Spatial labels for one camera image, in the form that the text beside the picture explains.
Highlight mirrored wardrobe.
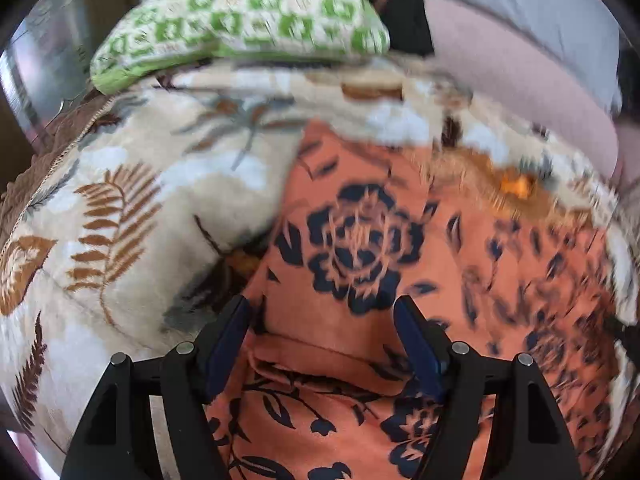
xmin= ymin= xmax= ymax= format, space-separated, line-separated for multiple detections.
xmin=0 ymin=0 xmax=141 ymax=161

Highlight black cloth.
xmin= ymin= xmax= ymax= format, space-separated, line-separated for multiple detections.
xmin=345 ymin=0 xmax=436 ymax=56

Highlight orange floral garment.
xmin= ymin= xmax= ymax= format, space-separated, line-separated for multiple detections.
xmin=205 ymin=120 xmax=626 ymax=480

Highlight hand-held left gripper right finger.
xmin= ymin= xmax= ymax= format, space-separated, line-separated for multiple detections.
xmin=392 ymin=294 xmax=585 ymax=480

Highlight green patterned cloth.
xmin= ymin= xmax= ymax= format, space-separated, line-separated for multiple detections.
xmin=89 ymin=0 xmax=392 ymax=95

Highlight beige leaf-print blanket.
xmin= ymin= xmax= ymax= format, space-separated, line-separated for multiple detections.
xmin=0 ymin=55 xmax=640 ymax=461

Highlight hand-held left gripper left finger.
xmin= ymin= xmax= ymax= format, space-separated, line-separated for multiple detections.
xmin=60 ymin=294 xmax=252 ymax=480

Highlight brown quilted cloth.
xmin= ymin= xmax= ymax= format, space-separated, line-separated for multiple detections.
xmin=0 ymin=92 xmax=111 ymax=231

